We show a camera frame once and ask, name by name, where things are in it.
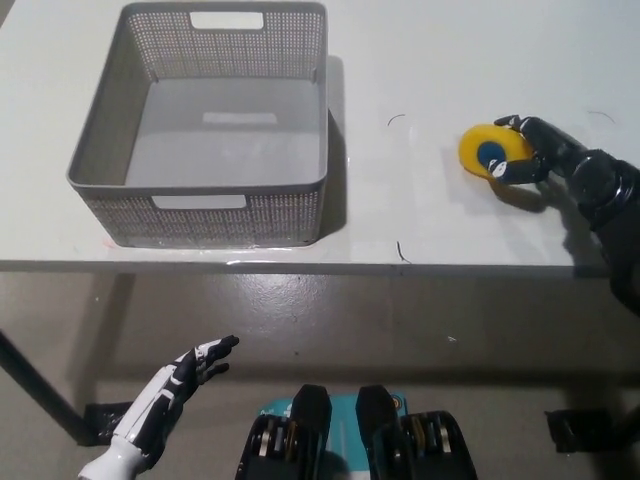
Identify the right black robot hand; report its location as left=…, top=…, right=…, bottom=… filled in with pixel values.
left=485, top=114, right=586, bottom=185

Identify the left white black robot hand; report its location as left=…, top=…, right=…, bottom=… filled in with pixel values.
left=112, top=335, right=240, bottom=456

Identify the grey perforated plastic basket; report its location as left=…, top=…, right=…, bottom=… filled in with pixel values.
left=66, top=1, right=330, bottom=249

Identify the black table leg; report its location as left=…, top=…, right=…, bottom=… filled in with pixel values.
left=0, top=329, right=86, bottom=446

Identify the black floor foot plate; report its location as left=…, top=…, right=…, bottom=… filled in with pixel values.
left=82, top=399, right=147, bottom=447
left=543, top=408, right=626, bottom=455

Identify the yellow rubber duck toy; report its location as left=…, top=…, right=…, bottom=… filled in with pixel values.
left=458, top=123, right=536, bottom=180

